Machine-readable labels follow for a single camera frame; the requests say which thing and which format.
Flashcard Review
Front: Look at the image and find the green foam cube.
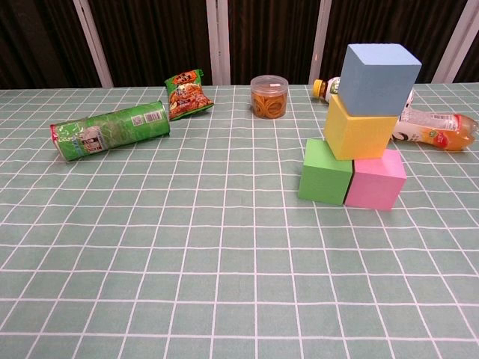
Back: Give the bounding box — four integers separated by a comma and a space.
298, 137, 355, 206

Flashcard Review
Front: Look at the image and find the yellow foam cube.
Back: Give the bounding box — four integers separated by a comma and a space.
323, 93, 398, 162

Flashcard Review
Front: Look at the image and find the pink foam cube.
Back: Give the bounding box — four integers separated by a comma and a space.
344, 148, 408, 212

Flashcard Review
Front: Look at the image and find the light blue foam cube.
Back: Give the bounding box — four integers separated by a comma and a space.
339, 43, 423, 117

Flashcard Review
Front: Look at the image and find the clear jar of rubber bands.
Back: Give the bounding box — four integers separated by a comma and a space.
250, 74, 290, 120

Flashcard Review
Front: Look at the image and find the green checked tablecloth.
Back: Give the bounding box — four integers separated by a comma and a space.
0, 82, 479, 359

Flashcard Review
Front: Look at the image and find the green orange snack bag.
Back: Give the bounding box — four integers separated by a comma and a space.
165, 68, 215, 121

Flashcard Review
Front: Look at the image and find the green potato chip can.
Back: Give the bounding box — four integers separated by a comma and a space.
49, 100, 171, 162

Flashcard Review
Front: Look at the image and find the dark brown curtain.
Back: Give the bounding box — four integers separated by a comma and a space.
0, 0, 479, 90

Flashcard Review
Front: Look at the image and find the orange juice bottle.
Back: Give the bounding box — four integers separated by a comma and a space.
391, 104, 479, 153

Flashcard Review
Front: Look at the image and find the white metal frame post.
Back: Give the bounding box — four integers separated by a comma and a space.
433, 0, 479, 84
206, 0, 232, 86
309, 0, 333, 86
73, 0, 115, 88

